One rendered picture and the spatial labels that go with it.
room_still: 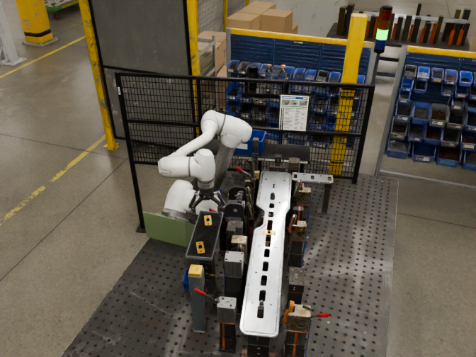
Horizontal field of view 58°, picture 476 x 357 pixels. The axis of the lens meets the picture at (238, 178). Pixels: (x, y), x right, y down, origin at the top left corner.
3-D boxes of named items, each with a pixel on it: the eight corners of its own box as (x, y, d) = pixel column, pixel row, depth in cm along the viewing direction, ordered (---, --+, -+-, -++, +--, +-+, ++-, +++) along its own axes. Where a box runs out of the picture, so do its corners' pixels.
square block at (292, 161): (295, 202, 330) (299, 163, 310) (285, 202, 331) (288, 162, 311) (296, 196, 337) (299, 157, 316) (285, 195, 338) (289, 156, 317)
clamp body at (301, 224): (304, 270, 274) (309, 229, 254) (285, 268, 275) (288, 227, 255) (304, 259, 281) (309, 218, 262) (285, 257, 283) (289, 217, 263)
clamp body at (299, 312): (308, 365, 221) (315, 320, 200) (279, 361, 222) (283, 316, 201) (308, 346, 229) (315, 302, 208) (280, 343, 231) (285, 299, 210)
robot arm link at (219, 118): (203, 115, 258) (225, 121, 260) (205, 103, 273) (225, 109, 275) (197, 133, 264) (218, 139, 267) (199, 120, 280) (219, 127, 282)
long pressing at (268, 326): (283, 339, 200) (284, 337, 199) (236, 333, 202) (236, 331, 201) (292, 173, 312) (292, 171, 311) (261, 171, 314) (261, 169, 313)
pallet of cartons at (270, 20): (274, 93, 668) (278, 24, 608) (227, 86, 693) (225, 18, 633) (295, 67, 760) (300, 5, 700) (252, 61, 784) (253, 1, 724)
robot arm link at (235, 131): (190, 203, 311) (219, 211, 316) (188, 217, 298) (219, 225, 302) (224, 109, 274) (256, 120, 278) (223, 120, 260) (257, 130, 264)
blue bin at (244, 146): (261, 156, 323) (262, 141, 315) (222, 151, 328) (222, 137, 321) (265, 145, 336) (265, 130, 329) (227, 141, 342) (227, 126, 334)
